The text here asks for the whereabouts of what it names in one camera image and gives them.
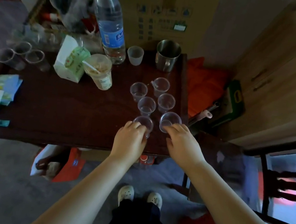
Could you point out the green white tissue pack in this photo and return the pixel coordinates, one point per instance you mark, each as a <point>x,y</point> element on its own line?
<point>69,62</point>

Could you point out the small cardboard box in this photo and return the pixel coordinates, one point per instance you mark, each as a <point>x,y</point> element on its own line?
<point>96,154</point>

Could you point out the person's right hand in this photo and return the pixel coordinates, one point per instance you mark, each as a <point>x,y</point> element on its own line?
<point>183,150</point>

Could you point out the blue green paper packets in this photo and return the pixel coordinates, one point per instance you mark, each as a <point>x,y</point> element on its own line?
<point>9,84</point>

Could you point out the woven wooden basket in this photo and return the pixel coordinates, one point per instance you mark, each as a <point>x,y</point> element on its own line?
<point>34,11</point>

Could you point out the light wooden drawer chest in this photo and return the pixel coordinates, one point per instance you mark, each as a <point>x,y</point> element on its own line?
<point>276,86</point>

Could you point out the beige lidded drink cup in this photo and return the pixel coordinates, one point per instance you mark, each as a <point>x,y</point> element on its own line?
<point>100,80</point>

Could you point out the white paper bag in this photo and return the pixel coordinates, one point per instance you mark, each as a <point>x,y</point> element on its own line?
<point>45,159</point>

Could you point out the person's left hand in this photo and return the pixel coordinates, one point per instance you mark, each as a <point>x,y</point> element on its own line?
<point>129,143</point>

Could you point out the black metal stand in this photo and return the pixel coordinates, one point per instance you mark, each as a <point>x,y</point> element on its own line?
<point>185,186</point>

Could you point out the person's white right shoe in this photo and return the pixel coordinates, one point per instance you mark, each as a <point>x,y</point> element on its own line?
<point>155,199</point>

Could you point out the person's black trousers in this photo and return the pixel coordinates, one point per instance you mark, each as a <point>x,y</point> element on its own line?
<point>136,223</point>

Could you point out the red white tube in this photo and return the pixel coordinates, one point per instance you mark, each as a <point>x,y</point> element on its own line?
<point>51,16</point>

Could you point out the clear bottle with red cap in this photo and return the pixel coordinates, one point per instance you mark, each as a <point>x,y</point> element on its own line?
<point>145,159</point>

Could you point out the green black bag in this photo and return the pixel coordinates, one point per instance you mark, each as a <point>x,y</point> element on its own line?
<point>236,100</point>

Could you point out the red orange paper bag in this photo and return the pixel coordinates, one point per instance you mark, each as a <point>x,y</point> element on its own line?
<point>71,164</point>

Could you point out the clear water bottle blue cap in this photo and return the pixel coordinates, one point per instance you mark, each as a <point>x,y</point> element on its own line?
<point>109,24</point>

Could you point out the white plastic straw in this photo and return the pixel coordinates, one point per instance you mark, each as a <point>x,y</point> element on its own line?
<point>90,65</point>

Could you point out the dark wooden table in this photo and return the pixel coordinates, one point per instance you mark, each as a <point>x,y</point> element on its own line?
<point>56,104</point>

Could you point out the person's left forearm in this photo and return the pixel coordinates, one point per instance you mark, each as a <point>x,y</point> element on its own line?
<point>85,197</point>

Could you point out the person's white left shoe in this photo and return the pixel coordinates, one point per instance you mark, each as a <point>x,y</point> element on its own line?
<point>126,194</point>

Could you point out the person's white shoe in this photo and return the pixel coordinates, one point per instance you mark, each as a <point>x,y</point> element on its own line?
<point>126,194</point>
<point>155,199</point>

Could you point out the brown cardboard box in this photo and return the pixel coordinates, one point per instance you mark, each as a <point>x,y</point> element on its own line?
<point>198,19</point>

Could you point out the small frosted plastic cup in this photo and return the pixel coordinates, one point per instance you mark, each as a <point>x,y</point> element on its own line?
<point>134,57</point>

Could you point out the stainless steel mug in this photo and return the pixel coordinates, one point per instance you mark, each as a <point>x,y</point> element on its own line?
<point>167,57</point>

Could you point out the clear plastic package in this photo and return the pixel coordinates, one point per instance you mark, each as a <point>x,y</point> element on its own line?
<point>46,38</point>

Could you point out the dark wooden chair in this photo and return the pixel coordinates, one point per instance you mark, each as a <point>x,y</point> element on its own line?
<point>266,185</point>

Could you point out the person's right forearm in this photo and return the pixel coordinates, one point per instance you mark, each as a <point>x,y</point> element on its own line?
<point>232,216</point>

